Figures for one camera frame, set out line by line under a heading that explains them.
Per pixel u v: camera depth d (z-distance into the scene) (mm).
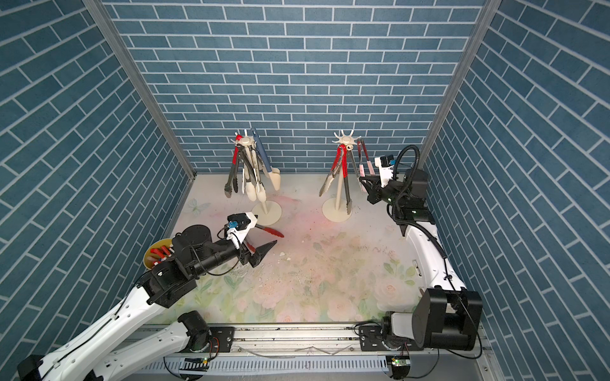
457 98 905
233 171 841
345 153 760
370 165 770
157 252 787
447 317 404
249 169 806
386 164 654
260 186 823
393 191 670
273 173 868
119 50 772
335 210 1054
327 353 722
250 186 841
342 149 751
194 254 495
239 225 522
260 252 569
